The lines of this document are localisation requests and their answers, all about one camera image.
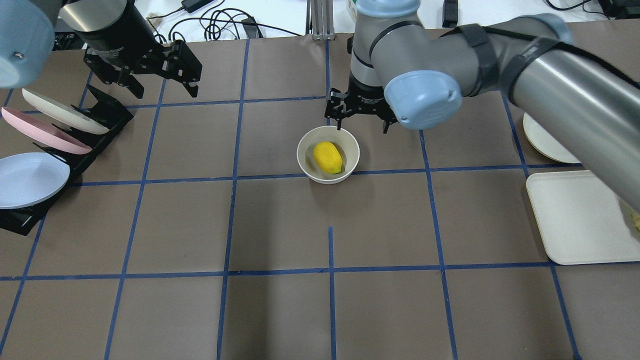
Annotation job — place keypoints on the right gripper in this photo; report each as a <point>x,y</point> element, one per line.
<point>365,96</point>

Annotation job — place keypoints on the black power adapter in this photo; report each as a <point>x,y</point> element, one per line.
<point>450,13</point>

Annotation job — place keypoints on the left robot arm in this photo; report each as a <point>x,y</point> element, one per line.
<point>28,32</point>

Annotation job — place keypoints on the green white box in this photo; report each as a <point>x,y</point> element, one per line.
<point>352,9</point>

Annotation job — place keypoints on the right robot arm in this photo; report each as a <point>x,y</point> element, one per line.
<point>403,76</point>

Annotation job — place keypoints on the sliced mango pieces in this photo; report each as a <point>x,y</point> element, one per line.
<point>635,218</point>

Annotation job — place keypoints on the cream round plate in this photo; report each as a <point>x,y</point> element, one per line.
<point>543,142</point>

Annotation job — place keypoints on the beige ceramic bowl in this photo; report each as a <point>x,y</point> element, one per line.
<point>346,143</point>

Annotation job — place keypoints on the black dish rack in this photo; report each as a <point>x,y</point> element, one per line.
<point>109,112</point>

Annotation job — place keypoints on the cream plate in rack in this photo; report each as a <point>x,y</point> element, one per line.
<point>63,113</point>

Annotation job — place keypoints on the yellow lemon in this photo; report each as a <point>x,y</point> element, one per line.
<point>328,158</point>

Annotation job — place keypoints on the light blue plate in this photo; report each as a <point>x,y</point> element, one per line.
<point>28,179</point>

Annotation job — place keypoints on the aluminium frame post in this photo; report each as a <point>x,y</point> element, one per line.
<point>320,20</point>

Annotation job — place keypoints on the pink plate in rack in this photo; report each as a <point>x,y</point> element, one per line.
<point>45,133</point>

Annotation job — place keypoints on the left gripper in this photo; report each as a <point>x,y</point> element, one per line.
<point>116,36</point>

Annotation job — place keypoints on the cream rectangular tray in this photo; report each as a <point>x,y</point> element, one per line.
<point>580,220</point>

